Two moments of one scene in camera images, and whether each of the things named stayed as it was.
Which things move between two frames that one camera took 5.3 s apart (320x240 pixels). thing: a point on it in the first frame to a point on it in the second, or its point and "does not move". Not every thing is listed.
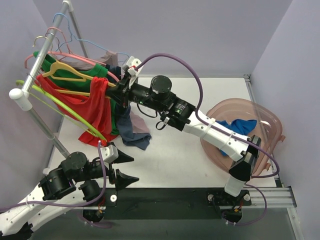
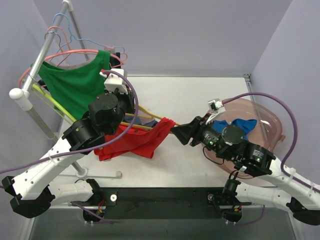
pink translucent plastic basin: [268, 129] does not move
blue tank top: [241, 126] does not move
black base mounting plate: [169, 203] does not move
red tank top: [96, 107] to [140, 141]
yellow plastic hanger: [50, 75] to [150, 113]
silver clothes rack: [22, 96] does not move
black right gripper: [122, 89] to [195, 132]
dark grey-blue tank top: [127, 129] to [116, 63]
